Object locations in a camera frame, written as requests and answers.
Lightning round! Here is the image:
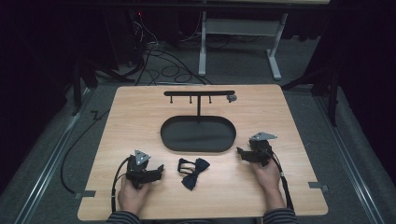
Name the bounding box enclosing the metal floor rail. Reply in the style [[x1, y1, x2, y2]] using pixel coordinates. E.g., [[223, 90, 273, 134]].
[[13, 88, 92, 224], [313, 95, 387, 224]]

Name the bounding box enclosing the black tripod stand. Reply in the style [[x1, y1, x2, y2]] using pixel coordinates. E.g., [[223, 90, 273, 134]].
[[281, 60, 341, 127], [64, 57, 136, 117]]

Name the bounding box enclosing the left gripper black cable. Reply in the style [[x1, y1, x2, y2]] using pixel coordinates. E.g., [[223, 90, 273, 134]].
[[110, 156, 132, 215]]

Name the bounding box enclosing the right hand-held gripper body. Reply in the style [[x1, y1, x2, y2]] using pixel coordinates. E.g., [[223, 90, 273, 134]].
[[247, 132, 278, 168]]

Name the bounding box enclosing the white metal desk frame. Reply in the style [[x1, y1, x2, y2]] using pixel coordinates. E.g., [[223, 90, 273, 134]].
[[197, 0, 331, 82]]

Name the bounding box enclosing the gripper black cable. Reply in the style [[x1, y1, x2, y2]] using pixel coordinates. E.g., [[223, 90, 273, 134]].
[[110, 156, 132, 215], [268, 152, 295, 212]]

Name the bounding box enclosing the dark navy bow tie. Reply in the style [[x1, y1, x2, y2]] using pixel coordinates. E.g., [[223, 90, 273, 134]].
[[177, 157, 211, 191]]

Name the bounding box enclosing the tangle of black floor cables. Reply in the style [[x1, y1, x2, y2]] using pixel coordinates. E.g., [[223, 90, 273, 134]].
[[132, 12, 214, 87]]

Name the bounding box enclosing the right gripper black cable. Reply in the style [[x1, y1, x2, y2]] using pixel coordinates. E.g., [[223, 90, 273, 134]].
[[268, 152, 295, 212]]

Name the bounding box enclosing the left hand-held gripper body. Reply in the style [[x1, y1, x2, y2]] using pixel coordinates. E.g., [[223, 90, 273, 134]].
[[125, 149, 159, 189]]

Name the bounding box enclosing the grey tape piece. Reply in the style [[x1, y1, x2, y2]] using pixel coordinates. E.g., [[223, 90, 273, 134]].
[[307, 181, 330, 193], [74, 189, 97, 201]]

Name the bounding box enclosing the long black floor cable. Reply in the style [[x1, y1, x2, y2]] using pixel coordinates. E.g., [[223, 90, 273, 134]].
[[60, 107, 110, 194]]

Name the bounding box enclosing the black hanger stand with tray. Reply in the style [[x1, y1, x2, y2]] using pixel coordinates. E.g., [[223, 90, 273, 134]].
[[160, 90, 237, 154]]

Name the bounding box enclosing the person's left hand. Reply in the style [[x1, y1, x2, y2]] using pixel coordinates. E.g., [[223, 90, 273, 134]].
[[117, 176, 153, 217]]

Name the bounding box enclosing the person's right hand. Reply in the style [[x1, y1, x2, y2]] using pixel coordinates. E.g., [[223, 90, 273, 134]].
[[250, 158, 283, 202]]

